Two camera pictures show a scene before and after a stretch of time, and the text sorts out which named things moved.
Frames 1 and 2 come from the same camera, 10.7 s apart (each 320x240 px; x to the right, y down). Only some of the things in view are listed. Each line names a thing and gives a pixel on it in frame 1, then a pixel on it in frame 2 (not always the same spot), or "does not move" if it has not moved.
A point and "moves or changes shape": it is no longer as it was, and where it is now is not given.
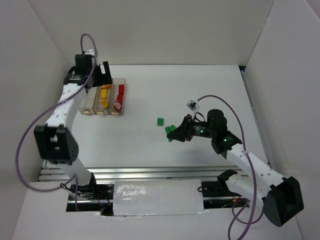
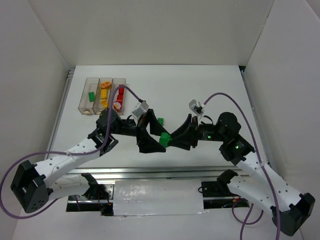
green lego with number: (172, 128) -> (164, 138)
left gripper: (100, 72) -> (139, 131)
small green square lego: (160, 121) does not move
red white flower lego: (117, 105) does not move
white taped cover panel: (159, 197) does not move
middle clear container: (100, 104) does not move
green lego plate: (167, 132) moves or changes shape
